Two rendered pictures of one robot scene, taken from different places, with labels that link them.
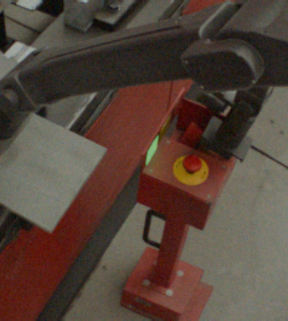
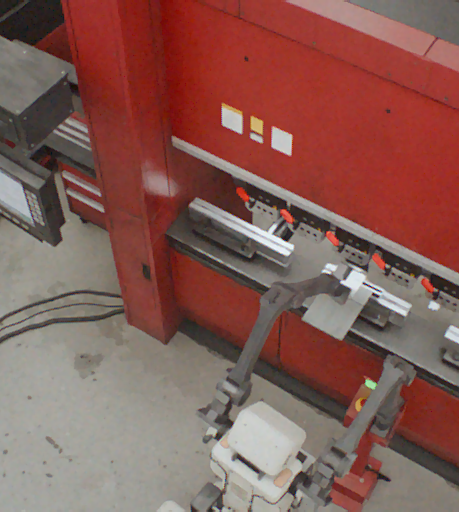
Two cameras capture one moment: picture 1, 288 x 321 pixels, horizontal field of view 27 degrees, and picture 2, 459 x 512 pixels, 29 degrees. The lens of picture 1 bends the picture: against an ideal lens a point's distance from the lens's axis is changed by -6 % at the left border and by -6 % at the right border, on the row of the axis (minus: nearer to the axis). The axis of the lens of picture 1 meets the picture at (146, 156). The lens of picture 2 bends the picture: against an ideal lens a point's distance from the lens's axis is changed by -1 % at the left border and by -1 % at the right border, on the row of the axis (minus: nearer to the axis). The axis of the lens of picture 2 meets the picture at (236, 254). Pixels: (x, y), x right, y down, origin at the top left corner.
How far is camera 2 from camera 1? 2.81 m
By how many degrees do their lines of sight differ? 53
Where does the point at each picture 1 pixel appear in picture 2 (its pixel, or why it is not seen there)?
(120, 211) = (415, 453)
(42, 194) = (318, 316)
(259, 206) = not seen: outside the picture
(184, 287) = (351, 483)
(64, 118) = (378, 338)
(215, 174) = not seen: hidden behind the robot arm
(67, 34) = (438, 338)
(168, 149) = not seen: hidden behind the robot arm
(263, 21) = (281, 288)
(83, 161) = (334, 331)
